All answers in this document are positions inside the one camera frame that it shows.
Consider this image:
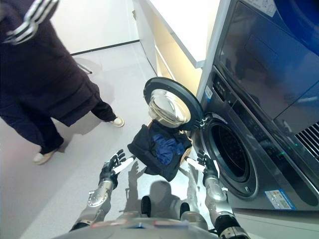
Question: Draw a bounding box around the metal chair leg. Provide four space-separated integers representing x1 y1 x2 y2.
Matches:
74 57 93 75

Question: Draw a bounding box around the white red-bordered torso label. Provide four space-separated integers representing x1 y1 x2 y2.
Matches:
153 220 189 227
91 221 120 229

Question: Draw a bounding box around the person in dark coat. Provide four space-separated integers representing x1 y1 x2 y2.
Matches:
0 0 125 165

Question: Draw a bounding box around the grey front-load washing machine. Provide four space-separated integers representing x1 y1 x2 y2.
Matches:
196 0 319 160
191 66 319 212

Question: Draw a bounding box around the beige shoe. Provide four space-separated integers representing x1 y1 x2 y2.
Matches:
33 148 60 165
111 116 125 127

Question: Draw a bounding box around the silver right robot leg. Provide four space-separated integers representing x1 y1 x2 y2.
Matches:
179 211 209 229

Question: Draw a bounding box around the white counter cabinet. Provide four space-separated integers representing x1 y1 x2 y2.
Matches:
132 0 221 100

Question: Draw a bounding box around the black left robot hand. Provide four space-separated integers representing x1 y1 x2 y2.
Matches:
99 149 136 186

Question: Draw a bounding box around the black garment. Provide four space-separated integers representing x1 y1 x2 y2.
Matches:
127 120 192 182

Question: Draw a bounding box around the black left robot foot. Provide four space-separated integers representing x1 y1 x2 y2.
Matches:
141 196 152 215

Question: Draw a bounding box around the round washing machine door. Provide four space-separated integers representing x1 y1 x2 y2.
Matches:
143 77 205 131

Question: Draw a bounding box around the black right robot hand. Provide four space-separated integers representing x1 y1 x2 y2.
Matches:
187 150 220 181

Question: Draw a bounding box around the grey robot torso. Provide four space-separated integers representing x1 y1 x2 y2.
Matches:
67 216 221 239

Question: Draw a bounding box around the blue energy label sticker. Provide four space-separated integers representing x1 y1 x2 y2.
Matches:
264 190 299 209

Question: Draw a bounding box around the blue garment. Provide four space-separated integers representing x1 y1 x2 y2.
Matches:
151 134 185 165

